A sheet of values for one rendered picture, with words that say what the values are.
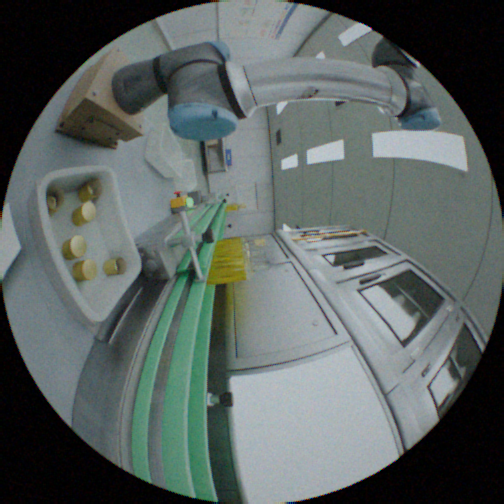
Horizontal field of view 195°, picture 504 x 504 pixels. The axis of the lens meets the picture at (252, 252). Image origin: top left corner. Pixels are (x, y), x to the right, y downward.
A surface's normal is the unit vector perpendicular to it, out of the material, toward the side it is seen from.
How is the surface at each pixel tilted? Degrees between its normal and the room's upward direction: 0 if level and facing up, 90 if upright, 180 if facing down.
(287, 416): 90
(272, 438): 90
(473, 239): 180
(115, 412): 90
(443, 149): 180
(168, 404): 90
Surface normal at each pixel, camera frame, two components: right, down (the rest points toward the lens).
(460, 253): -0.99, 0.13
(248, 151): 0.12, 0.44
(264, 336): -0.08, -0.88
